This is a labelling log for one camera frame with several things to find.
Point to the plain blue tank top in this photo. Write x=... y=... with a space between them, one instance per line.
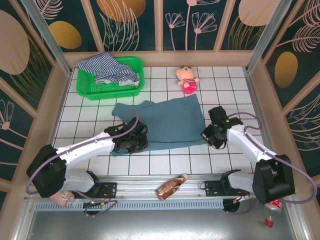
x=172 y=122

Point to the blue white striped tank top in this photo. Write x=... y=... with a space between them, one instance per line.
x=105 y=65

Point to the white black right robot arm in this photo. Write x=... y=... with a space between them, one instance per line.
x=245 y=142

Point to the pink plush doll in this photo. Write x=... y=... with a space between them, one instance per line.
x=187 y=80

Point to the green plastic basket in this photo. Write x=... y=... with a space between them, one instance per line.
x=110 y=91

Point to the brown drink bottle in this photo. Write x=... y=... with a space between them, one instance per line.
x=170 y=187

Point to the pink drink bottle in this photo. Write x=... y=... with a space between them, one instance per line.
x=61 y=198

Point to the clear bottle with red label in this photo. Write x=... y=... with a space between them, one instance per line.
x=272 y=207

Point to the aluminium mounting rail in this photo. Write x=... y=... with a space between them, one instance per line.
x=140 y=187

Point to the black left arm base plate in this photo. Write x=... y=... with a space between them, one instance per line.
x=108 y=190

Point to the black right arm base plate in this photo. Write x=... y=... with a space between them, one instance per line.
x=212 y=187

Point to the aluminium frame post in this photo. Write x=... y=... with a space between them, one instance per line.
x=265 y=37
x=50 y=42

